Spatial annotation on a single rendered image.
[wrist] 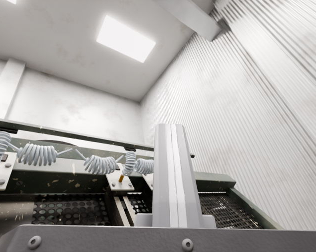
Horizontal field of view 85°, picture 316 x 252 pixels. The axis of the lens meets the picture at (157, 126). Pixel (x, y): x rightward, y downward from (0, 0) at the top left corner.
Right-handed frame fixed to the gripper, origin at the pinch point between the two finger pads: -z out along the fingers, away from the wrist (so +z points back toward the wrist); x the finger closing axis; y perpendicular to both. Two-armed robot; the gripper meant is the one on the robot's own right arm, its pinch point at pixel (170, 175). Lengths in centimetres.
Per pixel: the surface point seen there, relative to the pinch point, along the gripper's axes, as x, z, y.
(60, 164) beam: 37, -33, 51
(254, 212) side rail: -68, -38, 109
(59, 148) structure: 61, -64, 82
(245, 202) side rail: -65, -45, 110
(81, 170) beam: 29, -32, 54
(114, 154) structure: 31, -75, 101
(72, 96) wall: 213, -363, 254
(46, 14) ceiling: 215, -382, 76
